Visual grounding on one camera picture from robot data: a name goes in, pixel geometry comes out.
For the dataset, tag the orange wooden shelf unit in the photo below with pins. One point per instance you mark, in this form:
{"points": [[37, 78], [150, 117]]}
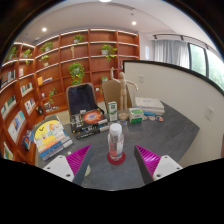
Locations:
{"points": [[56, 66]]}

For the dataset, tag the dark blue chair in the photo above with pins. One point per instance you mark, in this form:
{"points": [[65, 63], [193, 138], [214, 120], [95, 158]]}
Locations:
{"points": [[81, 99]]}

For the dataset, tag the white wall socket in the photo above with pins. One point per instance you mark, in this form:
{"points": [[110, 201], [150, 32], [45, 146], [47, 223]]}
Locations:
{"points": [[209, 113]]}

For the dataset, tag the grey window curtain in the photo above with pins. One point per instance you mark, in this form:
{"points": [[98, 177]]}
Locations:
{"points": [[171, 53]]}

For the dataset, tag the tan chair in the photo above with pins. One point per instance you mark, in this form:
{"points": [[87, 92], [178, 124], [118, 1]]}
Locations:
{"points": [[110, 95]]}

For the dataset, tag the tall green white carton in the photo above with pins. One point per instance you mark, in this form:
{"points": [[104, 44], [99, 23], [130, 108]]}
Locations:
{"points": [[112, 111]]}

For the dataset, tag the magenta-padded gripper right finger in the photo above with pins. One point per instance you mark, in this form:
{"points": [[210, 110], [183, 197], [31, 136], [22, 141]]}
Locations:
{"points": [[166, 166]]}

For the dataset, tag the flat round red coaster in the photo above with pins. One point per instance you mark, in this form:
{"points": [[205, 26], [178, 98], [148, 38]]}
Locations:
{"points": [[116, 162]]}

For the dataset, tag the stack of colourful books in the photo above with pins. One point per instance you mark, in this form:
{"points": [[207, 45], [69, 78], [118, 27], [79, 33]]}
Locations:
{"points": [[51, 140]]}

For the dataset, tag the clear plastic water bottle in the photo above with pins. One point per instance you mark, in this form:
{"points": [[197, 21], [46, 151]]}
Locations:
{"points": [[115, 143]]}

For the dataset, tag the round ceiling lights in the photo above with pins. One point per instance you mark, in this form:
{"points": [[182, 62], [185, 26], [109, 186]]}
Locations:
{"points": [[44, 29]]}

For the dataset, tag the stack of white boxes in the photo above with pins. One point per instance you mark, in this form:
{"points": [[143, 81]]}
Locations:
{"points": [[150, 104]]}

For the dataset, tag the small green white box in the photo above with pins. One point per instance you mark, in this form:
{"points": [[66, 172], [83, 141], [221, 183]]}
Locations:
{"points": [[136, 115]]}

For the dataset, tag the wooden artist mannequin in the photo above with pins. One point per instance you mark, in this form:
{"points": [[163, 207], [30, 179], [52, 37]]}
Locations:
{"points": [[123, 90]]}

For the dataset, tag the black curtain rail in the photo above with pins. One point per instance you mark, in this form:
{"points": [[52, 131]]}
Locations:
{"points": [[173, 36]]}

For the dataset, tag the window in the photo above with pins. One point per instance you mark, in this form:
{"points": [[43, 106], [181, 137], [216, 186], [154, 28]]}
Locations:
{"points": [[206, 63]]}

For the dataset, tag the white wall switch plate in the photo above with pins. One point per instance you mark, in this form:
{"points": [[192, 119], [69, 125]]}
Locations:
{"points": [[141, 78]]}

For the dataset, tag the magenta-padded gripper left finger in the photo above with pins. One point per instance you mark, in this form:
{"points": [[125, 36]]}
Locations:
{"points": [[59, 166]]}

